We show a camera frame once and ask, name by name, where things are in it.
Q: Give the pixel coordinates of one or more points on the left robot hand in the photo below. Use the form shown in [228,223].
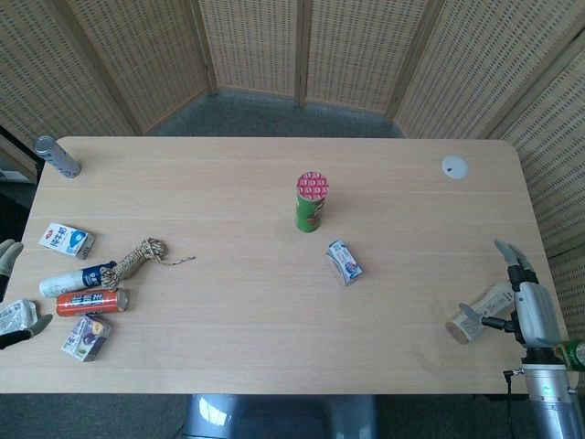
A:
[13,292]

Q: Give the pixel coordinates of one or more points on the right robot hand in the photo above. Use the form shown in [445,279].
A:
[532,311]

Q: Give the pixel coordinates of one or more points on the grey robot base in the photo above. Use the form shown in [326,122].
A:
[279,416]

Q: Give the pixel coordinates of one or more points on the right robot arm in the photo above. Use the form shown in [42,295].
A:
[548,398]

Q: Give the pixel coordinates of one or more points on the small white-blue carton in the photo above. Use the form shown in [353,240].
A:
[344,261]

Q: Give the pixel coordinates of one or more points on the crumpled white snack packet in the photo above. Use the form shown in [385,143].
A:
[16,315]

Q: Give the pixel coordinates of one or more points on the beige plastic bottle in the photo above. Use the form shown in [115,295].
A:
[480,311]

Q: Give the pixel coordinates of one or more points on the white blue bottle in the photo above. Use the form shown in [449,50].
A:
[68,280]

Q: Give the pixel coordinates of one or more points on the green bottle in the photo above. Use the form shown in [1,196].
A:
[573,351]

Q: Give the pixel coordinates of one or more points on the white blue milk carton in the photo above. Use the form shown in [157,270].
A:
[66,241]

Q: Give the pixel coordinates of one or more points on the orange drink can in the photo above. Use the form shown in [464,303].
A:
[91,302]

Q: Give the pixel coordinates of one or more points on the purple juice carton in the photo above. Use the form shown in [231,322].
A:
[86,337]

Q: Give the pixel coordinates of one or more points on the silver tall can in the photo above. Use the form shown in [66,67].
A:
[57,156]

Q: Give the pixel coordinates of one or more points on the green chips can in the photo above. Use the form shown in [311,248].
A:
[311,201]

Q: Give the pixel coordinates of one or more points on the woven folding screen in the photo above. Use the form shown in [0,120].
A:
[292,59]

